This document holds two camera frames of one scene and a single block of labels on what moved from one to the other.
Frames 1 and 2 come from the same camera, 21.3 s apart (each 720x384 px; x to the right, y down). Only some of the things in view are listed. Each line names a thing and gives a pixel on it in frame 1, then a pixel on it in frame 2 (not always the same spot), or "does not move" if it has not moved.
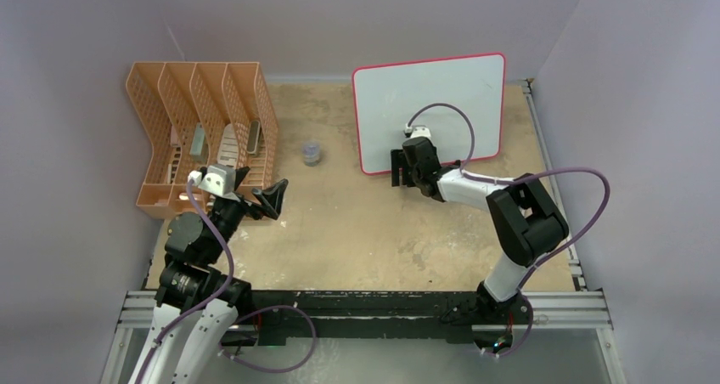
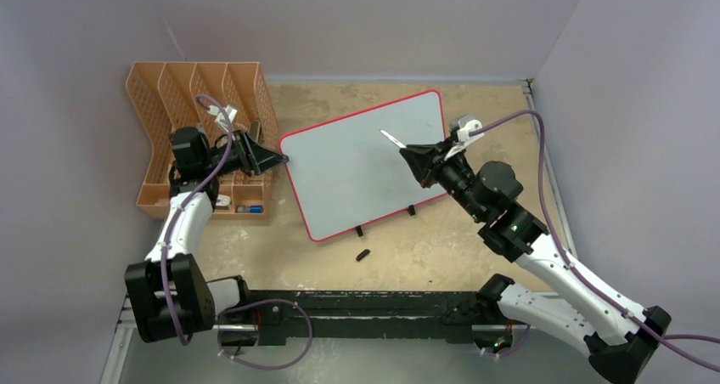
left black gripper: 270,197 to 252,158
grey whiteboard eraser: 254,136 does not move
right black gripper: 399,161 does not move
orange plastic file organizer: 211,125 does not move
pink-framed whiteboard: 461,100 to 347,173
